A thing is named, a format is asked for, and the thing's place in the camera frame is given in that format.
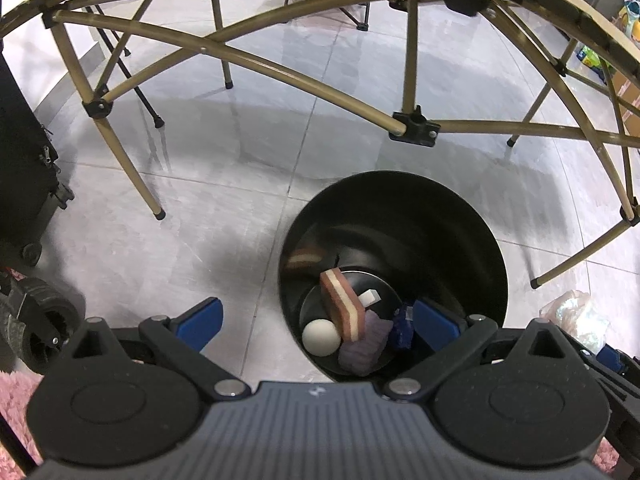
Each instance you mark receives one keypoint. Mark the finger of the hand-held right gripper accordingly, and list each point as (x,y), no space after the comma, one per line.
(592,362)
(610,357)

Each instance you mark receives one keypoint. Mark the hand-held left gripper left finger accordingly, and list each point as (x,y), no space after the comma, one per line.
(200,321)

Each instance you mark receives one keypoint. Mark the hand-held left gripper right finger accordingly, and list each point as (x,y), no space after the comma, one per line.
(435,322)

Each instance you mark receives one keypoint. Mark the blue tissue packet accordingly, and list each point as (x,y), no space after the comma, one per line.
(402,332)

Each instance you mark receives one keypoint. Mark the iridescent plastic bag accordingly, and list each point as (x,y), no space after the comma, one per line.
(565,310)

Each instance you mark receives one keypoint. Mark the white foam block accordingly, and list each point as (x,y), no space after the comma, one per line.
(370,297)

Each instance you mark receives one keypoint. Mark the purple plush cloth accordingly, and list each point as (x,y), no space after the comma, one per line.
(367,345)

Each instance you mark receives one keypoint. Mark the brown and tan sponge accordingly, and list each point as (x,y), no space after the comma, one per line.
(345,310)

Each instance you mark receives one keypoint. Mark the black trash bin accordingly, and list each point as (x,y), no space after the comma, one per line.
(450,230)

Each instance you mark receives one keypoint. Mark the white paper roll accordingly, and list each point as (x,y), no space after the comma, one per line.
(321,337)

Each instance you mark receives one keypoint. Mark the black folding cart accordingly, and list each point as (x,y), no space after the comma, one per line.
(45,320)

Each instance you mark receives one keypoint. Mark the tan folding table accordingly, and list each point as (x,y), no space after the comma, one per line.
(412,127)

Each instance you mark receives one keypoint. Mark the pink fluffy rug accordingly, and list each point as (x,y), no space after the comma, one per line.
(15,395)

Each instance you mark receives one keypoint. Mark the black tripod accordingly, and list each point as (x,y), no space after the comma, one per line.
(148,105)

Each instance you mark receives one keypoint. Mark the black suitcase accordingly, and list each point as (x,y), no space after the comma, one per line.
(25,160)

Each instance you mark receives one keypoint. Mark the cardboard boxes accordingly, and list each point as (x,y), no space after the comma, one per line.
(630,105)

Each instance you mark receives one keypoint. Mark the yellow gift bag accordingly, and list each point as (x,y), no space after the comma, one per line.
(632,20)

